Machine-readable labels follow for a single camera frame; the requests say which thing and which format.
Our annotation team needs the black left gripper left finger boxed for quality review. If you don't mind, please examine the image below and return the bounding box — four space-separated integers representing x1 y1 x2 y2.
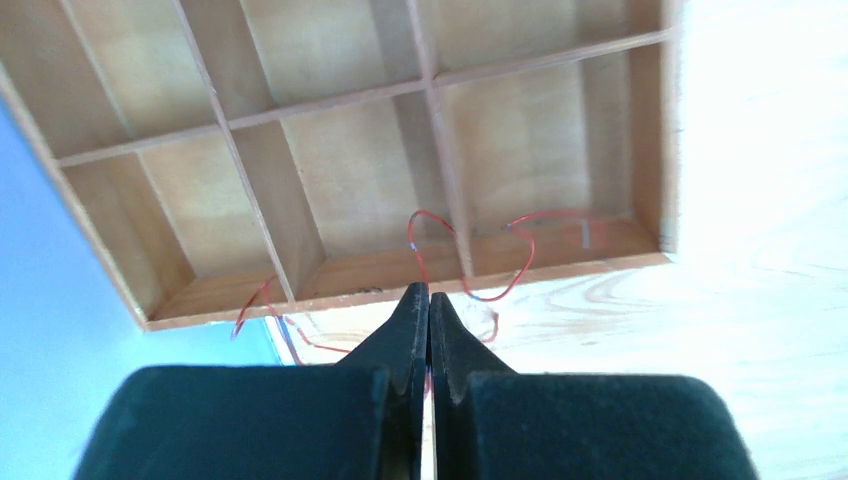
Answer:
75 283 429 479

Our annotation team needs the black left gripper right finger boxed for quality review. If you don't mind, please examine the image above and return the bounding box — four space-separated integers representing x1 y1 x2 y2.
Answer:
429 293 756 479

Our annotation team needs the wooden compartment tray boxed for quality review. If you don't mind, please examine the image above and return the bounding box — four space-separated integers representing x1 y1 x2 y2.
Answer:
1 1 681 331

